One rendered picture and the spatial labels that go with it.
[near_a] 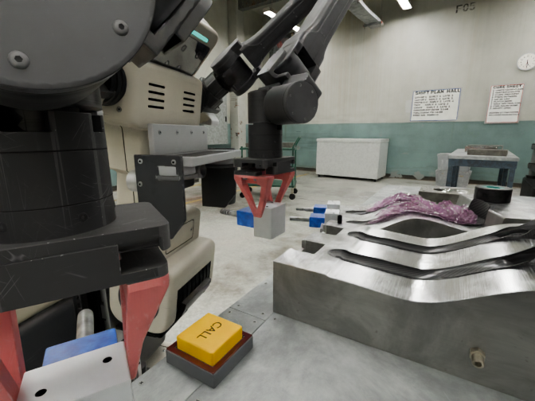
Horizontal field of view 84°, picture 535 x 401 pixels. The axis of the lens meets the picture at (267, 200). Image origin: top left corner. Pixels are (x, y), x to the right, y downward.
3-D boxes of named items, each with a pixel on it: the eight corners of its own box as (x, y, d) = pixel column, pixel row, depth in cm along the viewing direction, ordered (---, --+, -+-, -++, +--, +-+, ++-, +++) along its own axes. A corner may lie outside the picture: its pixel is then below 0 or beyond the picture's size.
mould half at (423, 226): (318, 249, 75) (321, 206, 72) (325, 220, 99) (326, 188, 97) (560, 271, 63) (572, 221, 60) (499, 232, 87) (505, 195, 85)
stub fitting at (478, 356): (468, 356, 35) (469, 367, 33) (470, 344, 34) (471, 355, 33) (483, 361, 34) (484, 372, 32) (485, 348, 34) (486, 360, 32)
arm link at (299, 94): (304, 90, 55) (275, 51, 50) (352, 80, 45) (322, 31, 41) (267, 140, 53) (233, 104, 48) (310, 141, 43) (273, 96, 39)
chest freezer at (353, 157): (386, 177, 724) (389, 138, 703) (377, 182, 663) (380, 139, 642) (327, 173, 809) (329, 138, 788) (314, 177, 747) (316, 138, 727)
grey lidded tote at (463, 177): (432, 186, 619) (434, 170, 611) (436, 183, 651) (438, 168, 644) (467, 189, 582) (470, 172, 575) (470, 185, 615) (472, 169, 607)
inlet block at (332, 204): (294, 219, 90) (294, 202, 89) (297, 215, 95) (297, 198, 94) (338, 222, 87) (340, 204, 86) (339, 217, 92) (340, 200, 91)
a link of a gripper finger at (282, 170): (295, 210, 55) (295, 159, 53) (275, 219, 49) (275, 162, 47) (264, 206, 59) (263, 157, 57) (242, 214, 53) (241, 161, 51)
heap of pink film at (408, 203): (369, 226, 74) (371, 195, 72) (364, 208, 91) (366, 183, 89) (489, 235, 68) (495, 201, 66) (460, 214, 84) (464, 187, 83)
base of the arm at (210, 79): (201, 91, 92) (181, 85, 80) (220, 72, 89) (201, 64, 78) (218, 114, 92) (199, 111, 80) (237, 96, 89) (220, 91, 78)
